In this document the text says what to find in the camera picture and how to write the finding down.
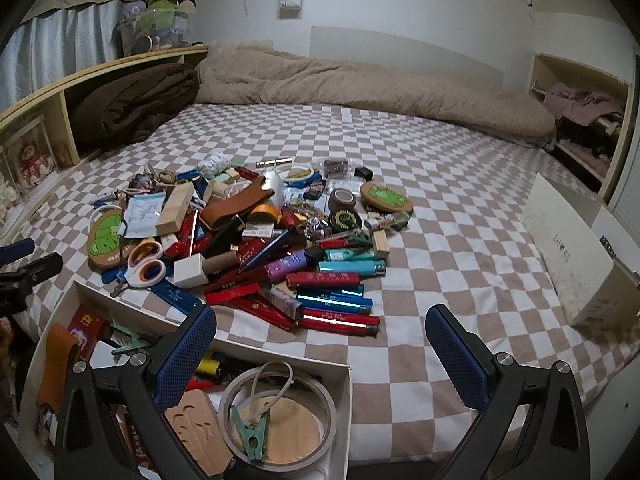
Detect large white tape roll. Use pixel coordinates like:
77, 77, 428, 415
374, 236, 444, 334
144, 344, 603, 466
217, 361, 337, 474

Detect plush toys on shelf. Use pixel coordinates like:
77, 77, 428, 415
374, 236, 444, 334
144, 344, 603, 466
116, 0, 196, 56

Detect dark brown folded blanket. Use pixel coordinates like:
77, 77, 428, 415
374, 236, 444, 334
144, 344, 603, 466
70, 63, 200, 153

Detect orange white scissors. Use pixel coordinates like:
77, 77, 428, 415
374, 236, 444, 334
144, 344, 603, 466
111, 240, 166, 297

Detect light wooden block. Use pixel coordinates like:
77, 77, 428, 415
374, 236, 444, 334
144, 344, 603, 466
155, 181, 194, 236

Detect green round coaster far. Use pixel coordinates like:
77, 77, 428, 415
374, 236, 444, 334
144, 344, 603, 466
360, 182, 413, 214

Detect white cardboard box lid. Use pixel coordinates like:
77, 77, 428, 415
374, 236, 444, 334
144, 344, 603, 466
521, 174, 640, 330

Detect panda cork coaster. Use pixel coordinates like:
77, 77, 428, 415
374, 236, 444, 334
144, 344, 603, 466
87, 208, 122, 269

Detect wooden bed shelf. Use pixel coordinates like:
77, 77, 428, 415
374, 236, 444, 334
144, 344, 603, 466
1, 44, 208, 244

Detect teal lighter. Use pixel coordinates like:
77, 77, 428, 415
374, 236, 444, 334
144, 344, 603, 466
318, 260, 386, 278

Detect green clothespin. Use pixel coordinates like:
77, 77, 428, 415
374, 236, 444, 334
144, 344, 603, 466
230, 406, 269, 463

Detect white cardboard sorting box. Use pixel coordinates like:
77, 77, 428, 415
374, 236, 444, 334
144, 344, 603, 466
19, 278, 354, 480

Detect white cube stamp handle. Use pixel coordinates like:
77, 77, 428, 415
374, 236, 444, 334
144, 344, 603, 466
172, 254, 208, 289

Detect purple lighter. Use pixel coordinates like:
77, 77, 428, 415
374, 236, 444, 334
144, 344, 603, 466
265, 249, 308, 283

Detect blue white foil pouch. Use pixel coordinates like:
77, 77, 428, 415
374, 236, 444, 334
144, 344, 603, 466
122, 192, 166, 240

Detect checkered bed sheet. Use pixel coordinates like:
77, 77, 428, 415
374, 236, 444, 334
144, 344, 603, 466
17, 104, 639, 463

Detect brown leather case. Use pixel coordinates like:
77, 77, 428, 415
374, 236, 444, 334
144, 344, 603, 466
200, 176, 276, 231

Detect blue metallic pen box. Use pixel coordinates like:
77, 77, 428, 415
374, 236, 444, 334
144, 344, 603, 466
150, 280, 203, 315

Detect carved wooden square coaster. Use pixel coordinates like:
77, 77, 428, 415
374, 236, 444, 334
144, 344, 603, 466
165, 390, 232, 477

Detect red metallic pen box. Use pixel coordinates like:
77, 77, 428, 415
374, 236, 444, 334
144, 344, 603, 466
299, 316, 378, 337

